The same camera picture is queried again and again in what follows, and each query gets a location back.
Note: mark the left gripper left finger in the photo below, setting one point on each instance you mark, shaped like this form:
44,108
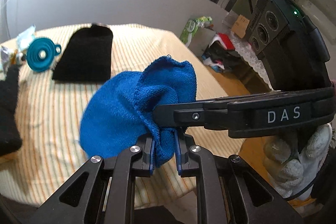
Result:
143,161

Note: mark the black knit glove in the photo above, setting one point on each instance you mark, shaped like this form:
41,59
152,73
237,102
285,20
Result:
10,138

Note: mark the green white tissue pack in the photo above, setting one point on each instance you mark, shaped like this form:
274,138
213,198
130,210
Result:
192,27

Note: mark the white lace cloth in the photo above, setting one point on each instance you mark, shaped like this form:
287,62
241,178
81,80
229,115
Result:
244,49

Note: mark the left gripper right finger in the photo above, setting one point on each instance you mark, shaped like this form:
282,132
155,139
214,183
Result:
185,149

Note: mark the white gloved right hand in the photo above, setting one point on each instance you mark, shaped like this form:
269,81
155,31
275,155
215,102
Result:
290,172

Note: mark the cardboard box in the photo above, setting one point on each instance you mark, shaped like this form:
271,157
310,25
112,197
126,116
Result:
240,26

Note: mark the black camera box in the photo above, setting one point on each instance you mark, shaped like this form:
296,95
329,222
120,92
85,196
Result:
284,42

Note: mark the blue knitted cloth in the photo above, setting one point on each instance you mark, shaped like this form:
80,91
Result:
122,109

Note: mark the clear plastic packet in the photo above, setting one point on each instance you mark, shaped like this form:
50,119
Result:
25,38

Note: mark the teal collapsible funnel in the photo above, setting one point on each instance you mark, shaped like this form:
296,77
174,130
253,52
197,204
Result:
41,53

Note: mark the black folded cloth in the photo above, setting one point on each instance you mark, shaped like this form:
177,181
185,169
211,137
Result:
87,56

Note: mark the pile of clothes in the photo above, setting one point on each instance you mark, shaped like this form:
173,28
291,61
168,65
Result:
220,55

